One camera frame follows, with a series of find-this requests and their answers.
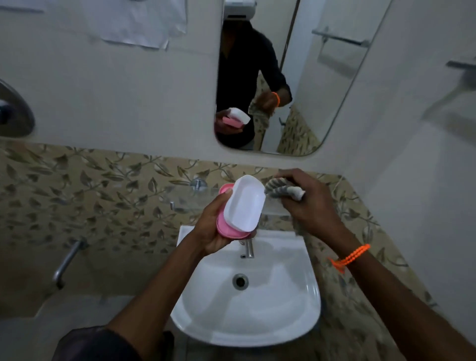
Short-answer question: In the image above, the person's right hand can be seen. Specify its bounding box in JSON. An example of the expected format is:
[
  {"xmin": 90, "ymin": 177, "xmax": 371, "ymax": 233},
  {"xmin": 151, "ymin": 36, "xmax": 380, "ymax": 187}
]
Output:
[{"xmin": 273, "ymin": 168, "xmax": 346, "ymax": 241}]

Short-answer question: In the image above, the white ceramic wash basin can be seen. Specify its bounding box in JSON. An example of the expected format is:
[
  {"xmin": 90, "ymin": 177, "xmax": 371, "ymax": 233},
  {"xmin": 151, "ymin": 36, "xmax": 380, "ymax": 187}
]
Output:
[{"xmin": 170, "ymin": 225, "xmax": 321, "ymax": 348}]

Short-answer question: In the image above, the person's left hand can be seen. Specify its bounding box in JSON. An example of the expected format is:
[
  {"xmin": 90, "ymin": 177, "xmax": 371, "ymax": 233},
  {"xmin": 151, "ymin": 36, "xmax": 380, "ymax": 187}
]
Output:
[{"xmin": 190, "ymin": 189, "xmax": 257, "ymax": 257}]

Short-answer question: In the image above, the pink soap dish base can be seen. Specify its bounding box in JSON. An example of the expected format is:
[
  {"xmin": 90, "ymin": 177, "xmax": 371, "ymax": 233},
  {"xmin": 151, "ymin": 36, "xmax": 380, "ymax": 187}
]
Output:
[{"xmin": 216, "ymin": 183, "xmax": 252, "ymax": 240}]

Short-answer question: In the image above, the wall mirror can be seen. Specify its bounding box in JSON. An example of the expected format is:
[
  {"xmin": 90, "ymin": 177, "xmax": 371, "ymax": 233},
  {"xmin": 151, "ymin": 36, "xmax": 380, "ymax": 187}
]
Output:
[{"xmin": 214, "ymin": 0, "xmax": 393, "ymax": 157}]

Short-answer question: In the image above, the person's left forearm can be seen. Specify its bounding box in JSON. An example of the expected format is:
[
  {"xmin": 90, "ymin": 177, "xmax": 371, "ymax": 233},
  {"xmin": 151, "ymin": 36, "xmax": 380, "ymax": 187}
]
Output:
[{"xmin": 105, "ymin": 232, "xmax": 207, "ymax": 361}]

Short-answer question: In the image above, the chrome towel rail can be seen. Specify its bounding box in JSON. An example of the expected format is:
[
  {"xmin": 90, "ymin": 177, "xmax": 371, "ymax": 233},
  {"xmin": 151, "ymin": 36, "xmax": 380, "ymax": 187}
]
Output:
[{"xmin": 446, "ymin": 60, "xmax": 476, "ymax": 91}]

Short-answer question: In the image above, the chrome wall pipe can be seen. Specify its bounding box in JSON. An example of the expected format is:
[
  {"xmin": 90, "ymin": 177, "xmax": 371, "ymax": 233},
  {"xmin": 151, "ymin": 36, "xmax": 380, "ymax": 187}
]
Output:
[{"xmin": 52, "ymin": 239, "xmax": 89, "ymax": 290}]

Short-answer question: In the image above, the dark rolled sleeve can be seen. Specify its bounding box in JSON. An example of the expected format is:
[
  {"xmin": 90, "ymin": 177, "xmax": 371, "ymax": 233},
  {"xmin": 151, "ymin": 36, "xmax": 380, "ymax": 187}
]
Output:
[{"xmin": 52, "ymin": 326, "xmax": 175, "ymax": 361}]

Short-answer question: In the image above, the glass wall shelf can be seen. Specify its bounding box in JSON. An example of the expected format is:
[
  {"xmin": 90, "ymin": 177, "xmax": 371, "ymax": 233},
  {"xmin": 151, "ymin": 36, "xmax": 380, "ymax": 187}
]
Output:
[{"xmin": 164, "ymin": 185, "xmax": 291, "ymax": 217}]

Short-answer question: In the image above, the person's right forearm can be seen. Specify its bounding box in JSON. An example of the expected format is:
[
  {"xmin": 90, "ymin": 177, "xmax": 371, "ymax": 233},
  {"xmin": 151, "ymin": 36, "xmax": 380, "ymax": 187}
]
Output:
[{"xmin": 325, "ymin": 227, "xmax": 476, "ymax": 361}]

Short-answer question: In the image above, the grey striped cleaning cloth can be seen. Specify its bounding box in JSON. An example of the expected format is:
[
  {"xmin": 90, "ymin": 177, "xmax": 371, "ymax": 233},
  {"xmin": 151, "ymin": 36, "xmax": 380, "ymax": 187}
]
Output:
[{"xmin": 264, "ymin": 177, "xmax": 306, "ymax": 202}]

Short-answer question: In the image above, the orange beaded bracelet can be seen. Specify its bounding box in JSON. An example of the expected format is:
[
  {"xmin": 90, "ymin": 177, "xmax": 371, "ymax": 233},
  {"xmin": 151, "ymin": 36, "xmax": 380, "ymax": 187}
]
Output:
[{"xmin": 329, "ymin": 243, "xmax": 371, "ymax": 274}]

